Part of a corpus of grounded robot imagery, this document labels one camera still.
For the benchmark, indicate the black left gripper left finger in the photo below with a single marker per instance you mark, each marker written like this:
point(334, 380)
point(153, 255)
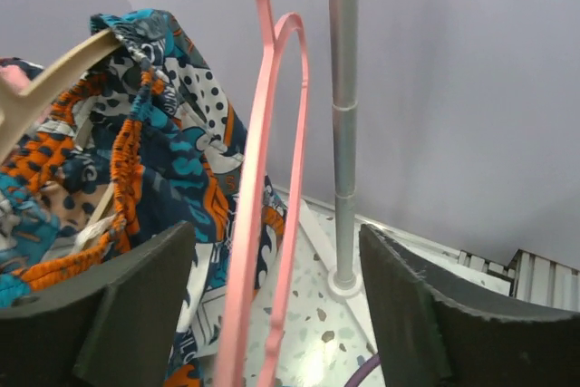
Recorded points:
point(112, 325)

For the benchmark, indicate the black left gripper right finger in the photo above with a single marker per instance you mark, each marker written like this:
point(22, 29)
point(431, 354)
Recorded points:
point(433, 328)

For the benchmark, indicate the navy orange patchwork shorts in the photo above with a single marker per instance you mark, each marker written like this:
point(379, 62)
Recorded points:
point(144, 140)

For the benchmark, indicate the beige hanger front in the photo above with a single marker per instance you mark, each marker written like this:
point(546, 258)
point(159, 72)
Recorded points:
point(19, 110)

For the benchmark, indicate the pink shark print shorts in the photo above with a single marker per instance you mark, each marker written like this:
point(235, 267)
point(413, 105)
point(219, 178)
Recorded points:
point(18, 72)

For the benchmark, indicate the silver clothes rack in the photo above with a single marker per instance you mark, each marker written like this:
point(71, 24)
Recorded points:
point(388, 59)

